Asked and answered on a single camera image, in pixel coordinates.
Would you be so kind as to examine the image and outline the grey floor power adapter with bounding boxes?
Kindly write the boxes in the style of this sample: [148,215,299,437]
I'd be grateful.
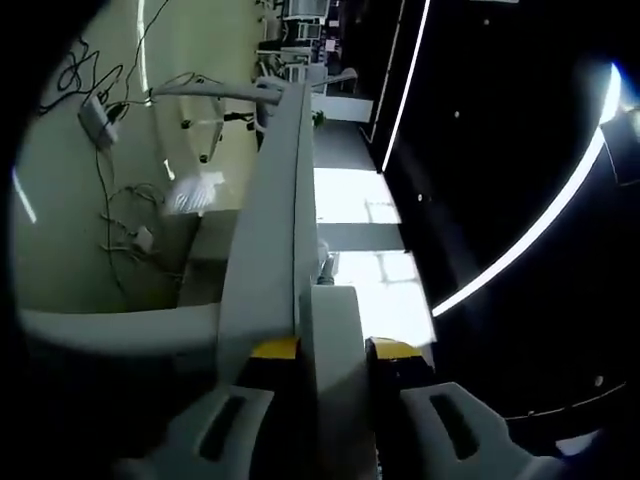
[76,93,122,150]

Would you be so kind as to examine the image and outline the long ceiling light strip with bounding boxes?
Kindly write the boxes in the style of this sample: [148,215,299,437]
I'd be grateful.
[381,0,433,174]
[431,61,624,318]

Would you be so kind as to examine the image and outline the white power strip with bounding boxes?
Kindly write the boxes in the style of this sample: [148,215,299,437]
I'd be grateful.
[299,284,381,480]

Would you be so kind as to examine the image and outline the small white adapter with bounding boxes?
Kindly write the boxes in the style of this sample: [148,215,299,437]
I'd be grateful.
[131,225,155,253]

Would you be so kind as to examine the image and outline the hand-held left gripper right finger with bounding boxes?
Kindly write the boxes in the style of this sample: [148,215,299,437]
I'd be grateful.
[366,337,557,480]

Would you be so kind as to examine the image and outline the grey cable bundle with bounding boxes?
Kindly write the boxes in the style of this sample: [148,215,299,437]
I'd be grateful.
[98,182,167,265]

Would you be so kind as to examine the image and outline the chair base with castors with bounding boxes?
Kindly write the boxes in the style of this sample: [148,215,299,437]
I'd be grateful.
[176,96,228,164]

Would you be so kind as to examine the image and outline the thin black cable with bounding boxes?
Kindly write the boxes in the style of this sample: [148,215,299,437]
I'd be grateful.
[93,144,133,297]

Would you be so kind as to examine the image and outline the black cable tangle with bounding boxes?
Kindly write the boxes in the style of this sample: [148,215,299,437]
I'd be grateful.
[38,35,152,117]

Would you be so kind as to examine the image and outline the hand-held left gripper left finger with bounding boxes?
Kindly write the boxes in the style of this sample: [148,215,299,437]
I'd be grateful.
[114,337,317,480]

